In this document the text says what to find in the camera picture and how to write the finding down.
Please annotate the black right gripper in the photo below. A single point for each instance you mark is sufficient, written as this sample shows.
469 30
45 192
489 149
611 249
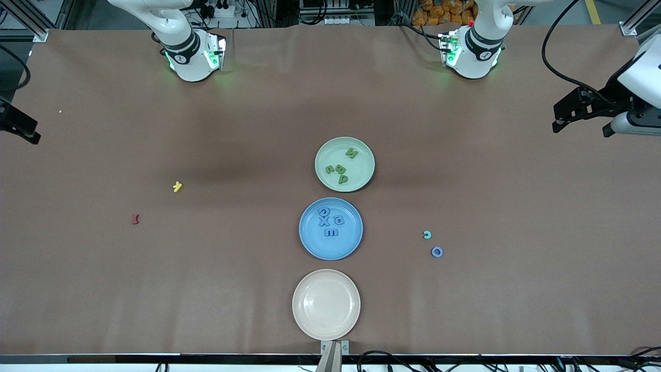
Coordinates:
11 120

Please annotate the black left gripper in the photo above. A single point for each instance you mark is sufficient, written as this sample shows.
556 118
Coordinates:
608 98

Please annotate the green letter N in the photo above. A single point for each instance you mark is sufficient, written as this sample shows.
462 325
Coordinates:
351 153

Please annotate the blue letter Q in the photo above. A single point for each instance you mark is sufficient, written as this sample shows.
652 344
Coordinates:
340 220

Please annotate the blue letter E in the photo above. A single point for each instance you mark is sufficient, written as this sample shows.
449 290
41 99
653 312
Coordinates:
331 232

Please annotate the blue letter X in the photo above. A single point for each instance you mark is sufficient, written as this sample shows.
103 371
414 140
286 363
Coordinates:
324 222

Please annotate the blue letter G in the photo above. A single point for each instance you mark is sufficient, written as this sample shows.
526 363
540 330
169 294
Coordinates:
319 212

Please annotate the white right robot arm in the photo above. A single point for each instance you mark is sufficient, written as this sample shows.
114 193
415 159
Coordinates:
191 62

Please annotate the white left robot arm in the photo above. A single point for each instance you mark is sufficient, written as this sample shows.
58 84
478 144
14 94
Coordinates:
472 62

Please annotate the yellow letter K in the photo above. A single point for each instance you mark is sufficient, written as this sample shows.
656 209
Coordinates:
177 186

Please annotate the bag of orange fruit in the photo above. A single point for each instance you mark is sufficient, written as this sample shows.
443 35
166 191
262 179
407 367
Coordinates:
439 10

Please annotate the brown paper table cover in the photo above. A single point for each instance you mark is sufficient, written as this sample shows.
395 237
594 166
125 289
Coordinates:
103 284

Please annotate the lavender blue letter O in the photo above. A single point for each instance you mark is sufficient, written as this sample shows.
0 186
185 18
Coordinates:
433 251

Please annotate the white power strip with plugs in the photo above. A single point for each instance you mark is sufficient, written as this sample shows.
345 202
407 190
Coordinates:
224 10

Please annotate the long white power strip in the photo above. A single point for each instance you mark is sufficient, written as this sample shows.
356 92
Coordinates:
351 21

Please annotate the pale green plate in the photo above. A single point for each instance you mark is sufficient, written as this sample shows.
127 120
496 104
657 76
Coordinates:
330 150

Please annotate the blue plate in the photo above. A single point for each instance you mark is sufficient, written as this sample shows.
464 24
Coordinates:
346 248

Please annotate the beige plate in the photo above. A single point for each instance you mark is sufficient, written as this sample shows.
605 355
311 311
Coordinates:
326 304

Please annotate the aluminium frame post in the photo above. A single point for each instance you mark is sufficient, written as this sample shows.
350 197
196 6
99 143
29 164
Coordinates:
40 35
627 30

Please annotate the black table edge rail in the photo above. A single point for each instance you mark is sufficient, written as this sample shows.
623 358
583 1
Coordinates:
155 359

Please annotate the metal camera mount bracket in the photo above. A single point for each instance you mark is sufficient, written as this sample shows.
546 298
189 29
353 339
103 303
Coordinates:
334 356

